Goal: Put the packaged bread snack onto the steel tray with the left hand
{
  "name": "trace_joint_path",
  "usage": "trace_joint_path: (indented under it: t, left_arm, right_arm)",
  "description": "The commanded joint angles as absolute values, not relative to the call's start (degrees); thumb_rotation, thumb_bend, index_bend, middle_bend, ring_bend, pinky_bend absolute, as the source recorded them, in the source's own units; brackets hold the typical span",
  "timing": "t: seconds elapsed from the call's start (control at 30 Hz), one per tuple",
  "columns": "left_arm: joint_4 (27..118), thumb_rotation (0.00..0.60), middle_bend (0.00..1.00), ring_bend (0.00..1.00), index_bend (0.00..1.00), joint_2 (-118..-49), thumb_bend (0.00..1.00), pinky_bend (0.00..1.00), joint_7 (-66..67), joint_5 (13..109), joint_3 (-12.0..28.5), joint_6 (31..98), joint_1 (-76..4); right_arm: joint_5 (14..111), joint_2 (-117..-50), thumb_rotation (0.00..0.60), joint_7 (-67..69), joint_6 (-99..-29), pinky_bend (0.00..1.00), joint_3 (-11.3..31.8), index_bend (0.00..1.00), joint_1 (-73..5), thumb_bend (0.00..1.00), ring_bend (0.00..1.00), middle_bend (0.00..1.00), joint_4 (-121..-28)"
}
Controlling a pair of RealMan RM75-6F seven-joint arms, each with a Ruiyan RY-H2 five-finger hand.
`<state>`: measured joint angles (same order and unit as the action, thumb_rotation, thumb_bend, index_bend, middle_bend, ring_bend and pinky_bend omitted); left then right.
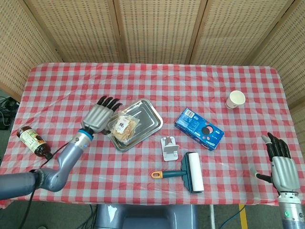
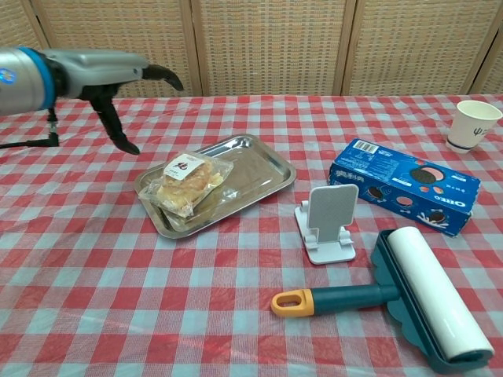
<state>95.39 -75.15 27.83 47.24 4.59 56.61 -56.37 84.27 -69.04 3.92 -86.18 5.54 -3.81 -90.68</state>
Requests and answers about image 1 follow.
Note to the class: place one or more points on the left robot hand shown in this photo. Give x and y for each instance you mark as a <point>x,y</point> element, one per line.
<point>100,117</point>

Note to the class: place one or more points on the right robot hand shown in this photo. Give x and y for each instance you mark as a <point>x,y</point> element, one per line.
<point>284,173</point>

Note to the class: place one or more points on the snack packet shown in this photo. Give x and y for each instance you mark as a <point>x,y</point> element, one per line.
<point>123,127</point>

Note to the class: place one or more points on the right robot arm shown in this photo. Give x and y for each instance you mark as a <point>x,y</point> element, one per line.
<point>291,211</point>

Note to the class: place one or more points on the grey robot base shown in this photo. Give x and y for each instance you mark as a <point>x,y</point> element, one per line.
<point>146,216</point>

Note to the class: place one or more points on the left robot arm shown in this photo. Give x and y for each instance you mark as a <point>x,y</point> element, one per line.
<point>52,167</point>

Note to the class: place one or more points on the stainless steel tray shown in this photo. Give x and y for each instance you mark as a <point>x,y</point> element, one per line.
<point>139,124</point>

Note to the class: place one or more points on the red checkered tablecloth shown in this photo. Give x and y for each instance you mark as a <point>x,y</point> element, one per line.
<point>152,83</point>

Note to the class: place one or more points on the brown sauce bottle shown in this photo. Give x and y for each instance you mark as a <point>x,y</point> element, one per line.
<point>33,142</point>

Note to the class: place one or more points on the white phone stand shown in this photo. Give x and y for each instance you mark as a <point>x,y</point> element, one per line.
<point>169,148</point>

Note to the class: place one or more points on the white paper cup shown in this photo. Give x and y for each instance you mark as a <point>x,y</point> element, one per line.
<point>234,99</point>

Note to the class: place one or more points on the blue Oreo cookie box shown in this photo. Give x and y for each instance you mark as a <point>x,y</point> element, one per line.
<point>199,128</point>

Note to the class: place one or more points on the teal lint roller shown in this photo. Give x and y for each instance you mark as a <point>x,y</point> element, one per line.
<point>188,173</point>

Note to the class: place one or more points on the woven bamboo folding screen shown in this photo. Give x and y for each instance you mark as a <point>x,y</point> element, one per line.
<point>152,31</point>

